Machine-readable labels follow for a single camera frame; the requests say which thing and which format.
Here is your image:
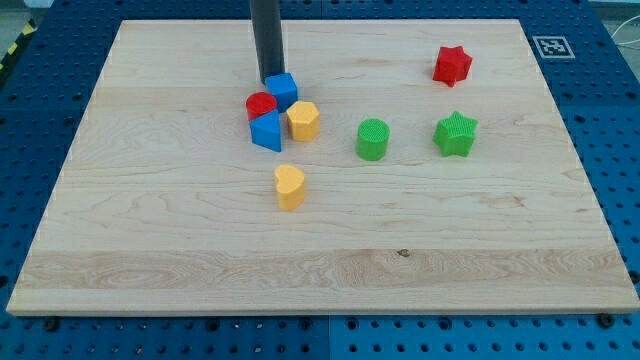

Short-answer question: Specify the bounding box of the green star block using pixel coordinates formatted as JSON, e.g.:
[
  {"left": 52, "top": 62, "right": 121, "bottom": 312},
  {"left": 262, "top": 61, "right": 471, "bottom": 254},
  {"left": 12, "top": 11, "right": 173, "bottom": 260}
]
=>
[{"left": 433, "top": 111, "right": 478, "bottom": 157}]

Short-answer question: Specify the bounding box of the red star block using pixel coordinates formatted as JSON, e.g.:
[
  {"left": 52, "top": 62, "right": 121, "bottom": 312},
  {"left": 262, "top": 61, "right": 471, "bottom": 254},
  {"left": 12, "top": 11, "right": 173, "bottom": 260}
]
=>
[{"left": 432, "top": 46, "right": 473, "bottom": 87}]

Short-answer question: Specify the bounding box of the yellow heart block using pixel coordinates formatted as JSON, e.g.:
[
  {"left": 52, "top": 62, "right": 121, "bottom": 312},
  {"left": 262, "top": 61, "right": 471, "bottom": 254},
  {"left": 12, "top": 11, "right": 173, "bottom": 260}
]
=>
[{"left": 274, "top": 164, "right": 306, "bottom": 211}]

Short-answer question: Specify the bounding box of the yellow hexagon block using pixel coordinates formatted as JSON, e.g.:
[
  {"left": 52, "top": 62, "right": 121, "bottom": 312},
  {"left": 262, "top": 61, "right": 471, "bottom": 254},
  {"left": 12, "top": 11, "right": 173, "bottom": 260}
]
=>
[{"left": 286, "top": 101, "right": 320, "bottom": 142}]

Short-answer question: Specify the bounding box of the green cylinder block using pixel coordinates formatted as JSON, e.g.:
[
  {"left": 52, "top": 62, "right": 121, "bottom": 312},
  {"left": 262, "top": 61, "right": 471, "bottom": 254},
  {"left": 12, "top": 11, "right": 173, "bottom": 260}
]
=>
[{"left": 356, "top": 118, "right": 390, "bottom": 161}]

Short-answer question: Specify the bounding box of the blue triangular wedge block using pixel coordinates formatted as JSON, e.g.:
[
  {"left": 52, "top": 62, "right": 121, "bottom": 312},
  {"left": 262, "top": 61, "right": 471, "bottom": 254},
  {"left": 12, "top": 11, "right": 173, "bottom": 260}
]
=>
[{"left": 249, "top": 110, "right": 282, "bottom": 152}]

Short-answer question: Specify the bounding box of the blue cube block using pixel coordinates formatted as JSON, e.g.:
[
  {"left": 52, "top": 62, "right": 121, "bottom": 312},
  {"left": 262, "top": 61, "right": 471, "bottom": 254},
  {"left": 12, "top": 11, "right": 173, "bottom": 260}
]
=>
[{"left": 265, "top": 72, "right": 298, "bottom": 113}]

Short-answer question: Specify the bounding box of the red cylinder block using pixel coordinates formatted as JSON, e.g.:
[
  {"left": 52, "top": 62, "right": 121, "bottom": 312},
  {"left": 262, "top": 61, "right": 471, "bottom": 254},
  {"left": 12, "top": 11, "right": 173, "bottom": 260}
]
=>
[{"left": 245, "top": 92, "right": 277, "bottom": 121}]

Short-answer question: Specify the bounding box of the light wooden board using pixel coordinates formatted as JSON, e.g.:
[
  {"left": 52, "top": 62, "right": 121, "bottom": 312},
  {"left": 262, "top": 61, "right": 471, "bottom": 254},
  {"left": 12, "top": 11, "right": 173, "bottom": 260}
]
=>
[{"left": 7, "top": 19, "right": 639, "bottom": 316}]

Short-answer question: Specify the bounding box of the white fiducial marker tag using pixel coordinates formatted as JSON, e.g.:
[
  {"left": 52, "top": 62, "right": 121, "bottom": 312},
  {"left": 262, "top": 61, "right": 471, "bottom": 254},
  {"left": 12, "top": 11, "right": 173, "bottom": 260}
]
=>
[{"left": 532, "top": 36, "right": 575, "bottom": 59}]

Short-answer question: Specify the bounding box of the yellow black hazard tape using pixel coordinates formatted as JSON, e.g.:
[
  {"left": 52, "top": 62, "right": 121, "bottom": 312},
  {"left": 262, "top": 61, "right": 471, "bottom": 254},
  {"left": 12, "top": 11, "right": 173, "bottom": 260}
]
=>
[{"left": 1, "top": 18, "right": 38, "bottom": 74}]

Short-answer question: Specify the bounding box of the white cable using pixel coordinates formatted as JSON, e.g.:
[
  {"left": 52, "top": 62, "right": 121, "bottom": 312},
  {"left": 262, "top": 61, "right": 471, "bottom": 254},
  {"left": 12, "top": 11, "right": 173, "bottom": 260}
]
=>
[{"left": 609, "top": 13, "right": 640, "bottom": 51}]

